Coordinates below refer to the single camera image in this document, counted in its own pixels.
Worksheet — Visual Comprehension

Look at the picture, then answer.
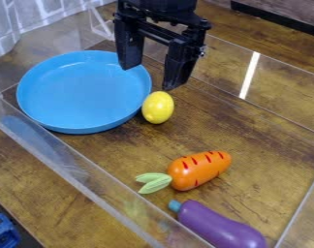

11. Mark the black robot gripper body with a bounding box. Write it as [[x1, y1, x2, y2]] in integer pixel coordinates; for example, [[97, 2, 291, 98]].
[[114, 0, 212, 44]]

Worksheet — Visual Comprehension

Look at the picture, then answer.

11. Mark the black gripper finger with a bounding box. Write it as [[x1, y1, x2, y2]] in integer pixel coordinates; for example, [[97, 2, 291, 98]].
[[114, 18, 144, 70], [163, 28, 207, 90]]

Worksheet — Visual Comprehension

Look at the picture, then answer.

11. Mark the orange toy carrot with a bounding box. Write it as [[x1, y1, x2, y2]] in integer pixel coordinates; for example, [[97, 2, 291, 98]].
[[136, 151, 232, 194]]

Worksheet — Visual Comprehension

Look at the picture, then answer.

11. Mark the blue round tray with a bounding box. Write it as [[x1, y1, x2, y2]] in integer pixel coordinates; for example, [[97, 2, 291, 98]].
[[17, 50, 152, 135]]

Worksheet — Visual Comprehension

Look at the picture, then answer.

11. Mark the yellow toy lemon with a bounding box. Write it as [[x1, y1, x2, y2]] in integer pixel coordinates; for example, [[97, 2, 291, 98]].
[[141, 91, 175, 124]]

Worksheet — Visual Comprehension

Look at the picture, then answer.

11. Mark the grey white curtain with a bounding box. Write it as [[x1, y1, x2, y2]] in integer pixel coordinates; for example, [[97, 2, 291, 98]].
[[0, 0, 116, 56]]

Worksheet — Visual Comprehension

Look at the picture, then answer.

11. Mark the purple toy eggplant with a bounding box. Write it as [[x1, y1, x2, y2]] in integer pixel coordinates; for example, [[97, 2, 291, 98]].
[[169, 200, 267, 248]]

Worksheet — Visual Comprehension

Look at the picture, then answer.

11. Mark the blue object at corner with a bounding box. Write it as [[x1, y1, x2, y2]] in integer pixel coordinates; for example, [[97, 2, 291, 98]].
[[0, 213, 21, 248]]

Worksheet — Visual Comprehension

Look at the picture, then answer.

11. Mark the clear acrylic barrier wall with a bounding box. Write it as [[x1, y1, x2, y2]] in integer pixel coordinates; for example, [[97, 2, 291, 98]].
[[0, 0, 314, 248]]

